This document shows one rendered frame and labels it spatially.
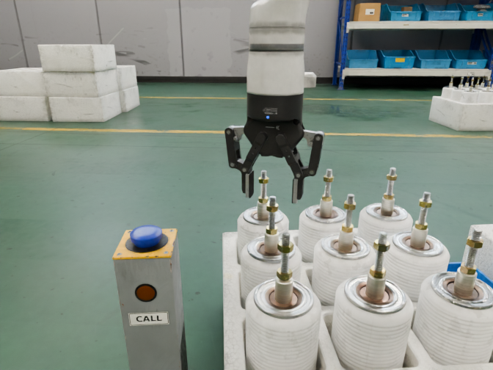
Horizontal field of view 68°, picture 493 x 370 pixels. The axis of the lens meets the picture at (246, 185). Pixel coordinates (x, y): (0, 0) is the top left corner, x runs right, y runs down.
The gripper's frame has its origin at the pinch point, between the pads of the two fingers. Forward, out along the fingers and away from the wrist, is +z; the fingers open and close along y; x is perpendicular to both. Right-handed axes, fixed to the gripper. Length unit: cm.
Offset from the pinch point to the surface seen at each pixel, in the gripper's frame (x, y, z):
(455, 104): 232, 72, 18
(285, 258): -11.3, 4.5, 3.9
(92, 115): 179, -179, 30
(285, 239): -11.4, 4.3, 1.3
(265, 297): -11.7, 2.1, 9.8
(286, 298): -11.8, 4.9, 9.2
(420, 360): -8.8, 21.6, 17.1
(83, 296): 8, -46, 35
